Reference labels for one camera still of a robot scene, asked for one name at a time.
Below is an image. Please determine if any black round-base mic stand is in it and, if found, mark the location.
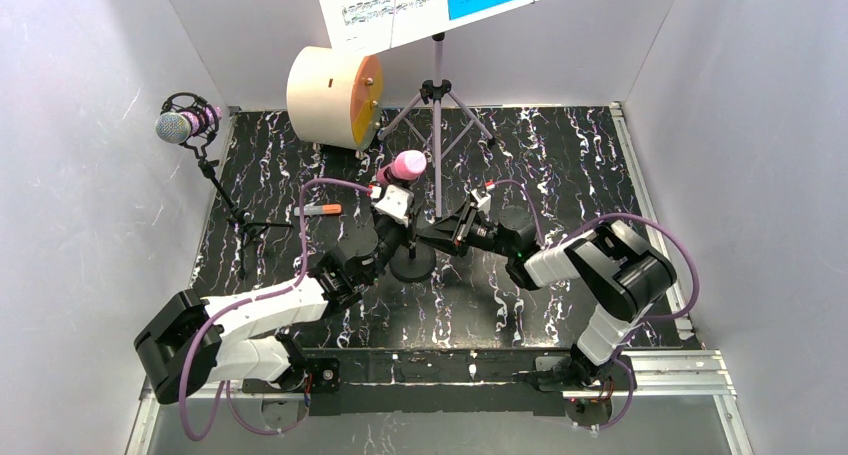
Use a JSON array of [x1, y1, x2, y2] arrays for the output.
[[389, 179, 436, 283]]

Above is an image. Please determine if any pink microphone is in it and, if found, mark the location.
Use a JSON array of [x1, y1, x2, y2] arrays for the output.
[[377, 150, 427, 185]]

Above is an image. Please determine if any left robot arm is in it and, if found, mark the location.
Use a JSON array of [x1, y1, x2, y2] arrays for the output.
[[134, 216, 409, 405]]

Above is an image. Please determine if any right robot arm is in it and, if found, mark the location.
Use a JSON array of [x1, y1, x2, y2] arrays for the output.
[[416, 201, 677, 391]]

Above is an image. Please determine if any orange and grey marker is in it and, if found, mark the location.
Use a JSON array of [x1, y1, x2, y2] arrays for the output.
[[292, 204, 343, 217]]

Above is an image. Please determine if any silver tripod music stand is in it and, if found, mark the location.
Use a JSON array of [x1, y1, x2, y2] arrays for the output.
[[376, 32, 496, 218]]

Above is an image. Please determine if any black tripod mic stand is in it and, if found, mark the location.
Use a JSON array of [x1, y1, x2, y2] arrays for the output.
[[159, 92, 293, 280]]

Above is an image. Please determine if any cream and orange drum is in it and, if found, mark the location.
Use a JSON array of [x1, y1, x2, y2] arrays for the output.
[[286, 46, 384, 152]]

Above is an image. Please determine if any white sheet music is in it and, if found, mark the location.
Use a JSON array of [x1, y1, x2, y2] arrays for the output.
[[319, 0, 543, 55]]

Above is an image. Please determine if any blue mesh microphone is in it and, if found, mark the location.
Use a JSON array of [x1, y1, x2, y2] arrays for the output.
[[154, 105, 222, 144]]

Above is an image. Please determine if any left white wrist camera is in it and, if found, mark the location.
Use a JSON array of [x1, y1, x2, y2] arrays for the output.
[[370, 184, 414, 227]]

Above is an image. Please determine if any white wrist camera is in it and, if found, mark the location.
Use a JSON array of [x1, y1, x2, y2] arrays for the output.
[[469, 181, 495, 219], [370, 184, 414, 227]]

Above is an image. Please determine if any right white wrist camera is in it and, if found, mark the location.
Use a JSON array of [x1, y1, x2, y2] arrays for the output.
[[469, 181, 495, 219]]

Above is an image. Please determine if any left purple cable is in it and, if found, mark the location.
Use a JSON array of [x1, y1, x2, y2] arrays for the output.
[[178, 178, 376, 442]]

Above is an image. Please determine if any purple cable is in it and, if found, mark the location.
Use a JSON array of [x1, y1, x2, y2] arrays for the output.
[[178, 178, 376, 442], [493, 178, 701, 432]]

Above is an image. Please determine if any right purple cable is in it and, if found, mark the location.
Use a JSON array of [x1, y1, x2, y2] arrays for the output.
[[493, 178, 701, 432]]

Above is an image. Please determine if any aluminium frame rail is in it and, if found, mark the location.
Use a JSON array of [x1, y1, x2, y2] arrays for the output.
[[126, 350, 752, 454]]

